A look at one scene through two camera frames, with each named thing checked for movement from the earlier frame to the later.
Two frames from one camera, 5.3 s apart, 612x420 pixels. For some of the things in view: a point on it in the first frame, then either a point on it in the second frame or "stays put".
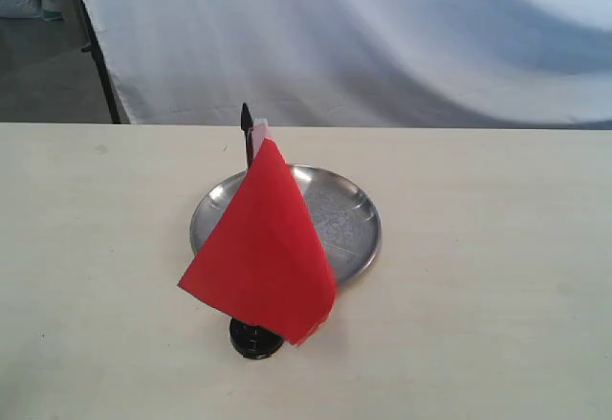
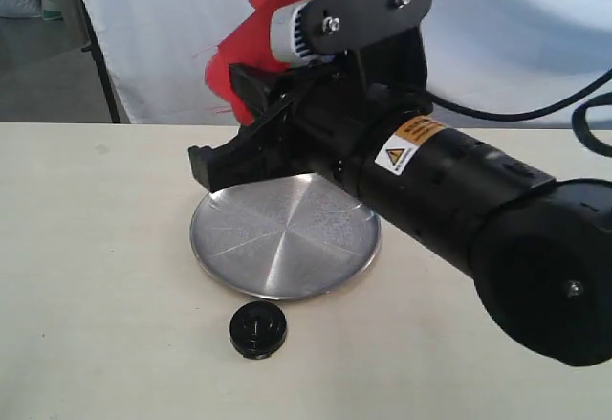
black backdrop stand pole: [94, 47] stays put
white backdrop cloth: [390, 44] stays put
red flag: [270, 255] → [249, 39]
